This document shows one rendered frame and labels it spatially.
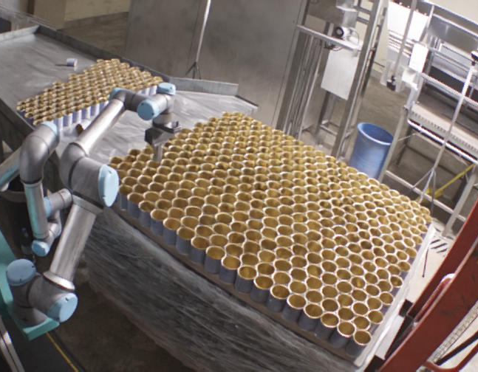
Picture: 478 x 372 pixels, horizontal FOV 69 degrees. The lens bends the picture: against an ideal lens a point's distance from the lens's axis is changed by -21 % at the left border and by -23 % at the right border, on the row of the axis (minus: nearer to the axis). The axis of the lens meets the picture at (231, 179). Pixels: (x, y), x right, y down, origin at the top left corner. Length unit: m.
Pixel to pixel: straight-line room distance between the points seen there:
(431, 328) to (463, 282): 0.23
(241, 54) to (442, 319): 3.65
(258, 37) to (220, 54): 0.55
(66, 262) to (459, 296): 1.25
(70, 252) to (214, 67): 3.70
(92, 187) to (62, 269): 0.28
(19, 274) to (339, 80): 3.65
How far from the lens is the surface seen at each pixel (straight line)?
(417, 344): 1.55
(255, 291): 1.45
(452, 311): 1.42
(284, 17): 4.17
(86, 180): 1.29
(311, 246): 1.70
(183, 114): 2.68
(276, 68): 4.28
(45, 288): 1.30
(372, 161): 4.51
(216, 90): 3.04
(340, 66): 4.28
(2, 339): 1.75
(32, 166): 1.45
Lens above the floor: 2.23
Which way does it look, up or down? 33 degrees down
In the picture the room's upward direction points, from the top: 13 degrees clockwise
